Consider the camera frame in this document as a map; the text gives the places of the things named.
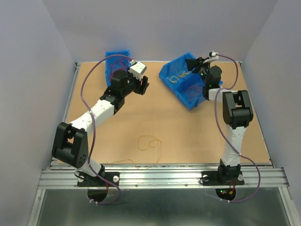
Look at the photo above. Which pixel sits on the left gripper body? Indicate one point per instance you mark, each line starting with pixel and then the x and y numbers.
pixel 136 84

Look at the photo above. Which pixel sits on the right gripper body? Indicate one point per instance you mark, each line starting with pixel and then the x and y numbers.
pixel 204 69

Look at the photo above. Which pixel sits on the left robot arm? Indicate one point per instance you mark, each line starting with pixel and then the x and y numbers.
pixel 71 139

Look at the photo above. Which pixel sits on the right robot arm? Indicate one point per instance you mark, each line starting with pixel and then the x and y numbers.
pixel 237 110

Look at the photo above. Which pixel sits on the large blue divided bin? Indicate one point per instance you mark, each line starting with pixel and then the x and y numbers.
pixel 188 87

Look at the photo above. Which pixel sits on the small blue bin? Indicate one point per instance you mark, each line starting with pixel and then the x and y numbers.
pixel 115 63

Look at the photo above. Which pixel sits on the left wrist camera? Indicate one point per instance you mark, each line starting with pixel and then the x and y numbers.
pixel 137 69

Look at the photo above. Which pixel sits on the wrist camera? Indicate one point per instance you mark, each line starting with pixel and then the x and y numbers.
pixel 137 69
pixel 213 56

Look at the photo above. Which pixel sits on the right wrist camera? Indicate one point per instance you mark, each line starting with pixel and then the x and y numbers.
pixel 213 56

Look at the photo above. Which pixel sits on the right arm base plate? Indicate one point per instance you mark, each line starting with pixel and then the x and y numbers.
pixel 212 178

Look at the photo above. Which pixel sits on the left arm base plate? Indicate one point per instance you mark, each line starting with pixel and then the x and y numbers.
pixel 85 180

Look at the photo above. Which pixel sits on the aluminium rail frame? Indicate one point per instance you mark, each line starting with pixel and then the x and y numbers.
pixel 160 149

